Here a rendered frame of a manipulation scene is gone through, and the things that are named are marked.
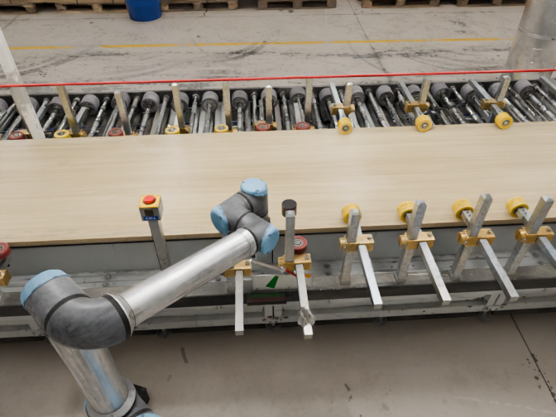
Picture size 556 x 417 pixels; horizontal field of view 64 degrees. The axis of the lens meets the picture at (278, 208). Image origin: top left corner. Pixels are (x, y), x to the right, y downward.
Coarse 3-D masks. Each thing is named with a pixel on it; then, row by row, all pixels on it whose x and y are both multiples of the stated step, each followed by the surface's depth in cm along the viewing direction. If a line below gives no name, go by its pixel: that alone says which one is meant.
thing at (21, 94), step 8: (0, 32) 210; (0, 40) 210; (0, 48) 212; (8, 48) 217; (0, 56) 215; (8, 56) 217; (8, 64) 218; (8, 72) 221; (16, 72) 223; (8, 80) 223; (16, 80) 224; (16, 88) 226; (24, 88) 230; (16, 96) 229; (24, 96) 230; (24, 104) 233; (24, 112) 235; (32, 112) 238; (32, 120) 239; (32, 128) 242; (40, 128) 245; (32, 136) 245; (40, 136) 246
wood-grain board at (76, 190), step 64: (384, 128) 255; (448, 128) 255; (512, 128) 255; (0, 192) 212; (64, 192) 212; (128, 192) 212; (192, 192) 212; (320, 192) 212; (384, 192) 212; (448, 192) 212; (512, 192) 212
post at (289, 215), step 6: (294, 210) 169; (288, 216) 167; (294, 216) 167; (288, 222) 168; (294, 222) 169; (288, 228) 171; (294, 228) 171; (288, 234) 173; (294, 234) 173; (288, 240) 175; (294, 240) 175; (288, 246) 177; (294, 246) 178; (288, 252) 180; (288, 258) 182
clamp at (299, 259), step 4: (280, 256) 188; (284, 256) 186; (296, 256) 186; (300, 256) 186; (280, 260) 184; (284, 260) 184; (296, 260) 184; (300, 260) 184; (304, 260) 184; (308, 260) 184; (280, 264) 184; (284, 264) 183; (288, 264) 184; (292, 264) 184; (296, 264) 184; (304, 264) 184; (308, 264) 184; (288, 268) 185; (292, 268) 186; (304, 268) 186; (308, 268) 186
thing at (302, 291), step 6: (300, 264) 184; (300, 270) 182; (300, 276) 179; (300, 282) 177; (300, 288) 175; (300, 294) 173; (306, 294) 173; (300, 300) 170; (306, 300) 170; (300, 306) 169; (306, 306) 168; (306, 330) 161; (306, 336) 160; (312, 336) 160
